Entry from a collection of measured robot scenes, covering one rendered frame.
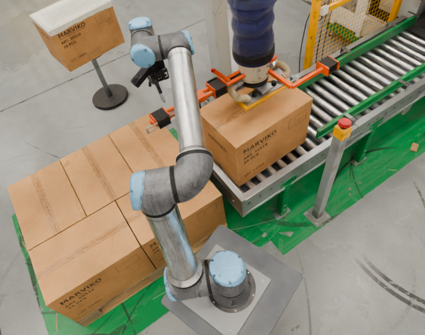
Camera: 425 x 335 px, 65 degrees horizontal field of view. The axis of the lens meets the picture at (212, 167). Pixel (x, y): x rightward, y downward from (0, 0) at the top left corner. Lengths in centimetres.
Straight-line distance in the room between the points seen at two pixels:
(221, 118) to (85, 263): 118
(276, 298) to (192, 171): 91
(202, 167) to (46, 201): 172
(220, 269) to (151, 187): 59
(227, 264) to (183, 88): 73
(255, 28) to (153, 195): 102
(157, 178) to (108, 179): 149
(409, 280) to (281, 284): 121
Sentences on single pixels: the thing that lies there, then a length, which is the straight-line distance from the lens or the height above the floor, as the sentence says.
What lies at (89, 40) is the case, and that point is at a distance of 336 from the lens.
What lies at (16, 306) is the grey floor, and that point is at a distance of 299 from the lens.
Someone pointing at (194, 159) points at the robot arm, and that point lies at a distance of 99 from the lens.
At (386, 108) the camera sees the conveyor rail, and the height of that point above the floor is 59.
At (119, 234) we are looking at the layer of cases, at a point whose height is 54.
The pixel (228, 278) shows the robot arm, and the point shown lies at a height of 104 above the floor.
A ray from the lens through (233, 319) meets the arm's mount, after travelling 165.
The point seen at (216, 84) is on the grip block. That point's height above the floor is 122.
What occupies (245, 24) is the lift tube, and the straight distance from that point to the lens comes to 171.
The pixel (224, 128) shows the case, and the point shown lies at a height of 95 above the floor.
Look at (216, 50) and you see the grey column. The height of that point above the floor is 67.
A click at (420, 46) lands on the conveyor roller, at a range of 348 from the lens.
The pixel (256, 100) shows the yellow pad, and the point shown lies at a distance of 191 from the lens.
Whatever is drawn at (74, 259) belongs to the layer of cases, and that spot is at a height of 54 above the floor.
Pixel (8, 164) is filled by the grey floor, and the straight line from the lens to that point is 383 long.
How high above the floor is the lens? 239
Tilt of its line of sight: 53 degrees down
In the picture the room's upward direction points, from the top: 10 degrees counter-clockwise
